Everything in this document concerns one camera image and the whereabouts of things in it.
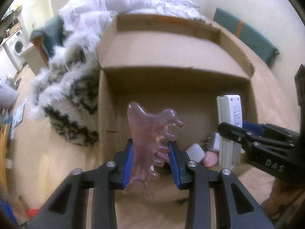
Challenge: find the pink oval object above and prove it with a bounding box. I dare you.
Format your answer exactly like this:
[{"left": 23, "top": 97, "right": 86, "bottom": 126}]
[{"left": 203, "top": 151, "right": 219, "bottom": 168}]

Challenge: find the pink translucent scraping comb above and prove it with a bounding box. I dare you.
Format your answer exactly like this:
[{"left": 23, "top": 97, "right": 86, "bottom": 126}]
[{"left": 124, "top": 102, "right": 184, "bottom": 200}]

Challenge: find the pink gold-tipped tube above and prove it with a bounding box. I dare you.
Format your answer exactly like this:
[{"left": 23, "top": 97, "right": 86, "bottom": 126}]
[{"left": 155, "top": 152, "right": 170, "bottom": 164}]

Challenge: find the white rounded case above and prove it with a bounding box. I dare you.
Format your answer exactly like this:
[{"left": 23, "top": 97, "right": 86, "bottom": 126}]
[{"left": 185, "top": 143, "right": 205, "bottom": 165}]

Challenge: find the brown cardboard box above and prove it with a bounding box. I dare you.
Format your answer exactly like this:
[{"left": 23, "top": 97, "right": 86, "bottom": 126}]
[{"left": 98, "top": 15, "right": 258, "bottom": 161}]

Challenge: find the black white furry blanket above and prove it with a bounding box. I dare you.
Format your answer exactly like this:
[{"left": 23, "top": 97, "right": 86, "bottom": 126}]
[{"left": 28, "top": 27, "right": 100, "bottom": 147}]

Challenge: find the green cushion with orange stripe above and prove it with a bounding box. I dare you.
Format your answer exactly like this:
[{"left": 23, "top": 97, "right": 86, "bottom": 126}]
[{"left": 213, "top": 7, "right": 280, "bottom": 68}]

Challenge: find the yellow wooden chair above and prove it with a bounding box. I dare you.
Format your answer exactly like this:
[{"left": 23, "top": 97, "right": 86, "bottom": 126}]
[{"left": 0, "top": 124, "right": 9, "bottom": 194}]

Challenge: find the grey stuffed bag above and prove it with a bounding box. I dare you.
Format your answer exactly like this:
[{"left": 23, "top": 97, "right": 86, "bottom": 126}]
[{"left": 0, "top": 80, "right": 19, "bottom": 110}]

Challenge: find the teal armchair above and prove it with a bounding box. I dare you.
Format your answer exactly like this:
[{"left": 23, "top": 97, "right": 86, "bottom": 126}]
[{"left": 30, "top": 15, "right": 65, "bottom": 64}]

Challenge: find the white bedding pile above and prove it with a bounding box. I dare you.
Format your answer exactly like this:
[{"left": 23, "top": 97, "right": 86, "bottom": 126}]
[{"left": 58, "top": 0, "right": 206, "bottom": 35}]

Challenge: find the white washing machine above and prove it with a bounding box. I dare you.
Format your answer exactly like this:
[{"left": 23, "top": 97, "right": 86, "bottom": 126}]
[{"left": 3, "top": 29, "right": 26, "bottom": 72}]

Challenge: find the white wall charger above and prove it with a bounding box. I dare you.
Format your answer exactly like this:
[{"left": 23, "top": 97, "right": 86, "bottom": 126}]
[{"left": 206, "top": 132, "right": 220, "bottom": 152}]

